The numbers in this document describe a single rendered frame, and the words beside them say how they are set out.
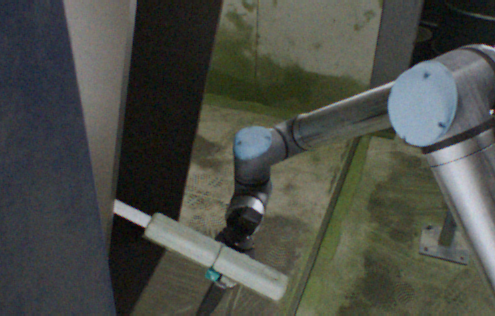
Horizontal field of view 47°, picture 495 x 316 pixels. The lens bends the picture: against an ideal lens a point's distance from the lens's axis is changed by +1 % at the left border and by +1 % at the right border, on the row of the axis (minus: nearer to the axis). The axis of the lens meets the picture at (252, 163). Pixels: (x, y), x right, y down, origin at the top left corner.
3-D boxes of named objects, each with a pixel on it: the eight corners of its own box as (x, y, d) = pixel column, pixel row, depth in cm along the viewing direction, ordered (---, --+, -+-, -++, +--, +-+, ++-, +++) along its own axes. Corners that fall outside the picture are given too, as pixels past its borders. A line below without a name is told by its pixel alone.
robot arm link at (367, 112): (528, 20, 95) (291, 112, 152) (485, 38, 88) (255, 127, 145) (552, 86, 95) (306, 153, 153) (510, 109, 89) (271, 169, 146)
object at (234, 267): (252, 331, 130) (294, 271, 117) (247, 349, 126) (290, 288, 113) (58, 237, 129) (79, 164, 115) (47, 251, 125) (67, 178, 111)
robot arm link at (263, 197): (238, 162, 147) (239, 193, 153) (227, 190, 137) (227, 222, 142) (274, 166, 146) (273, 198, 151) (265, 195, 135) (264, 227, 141)
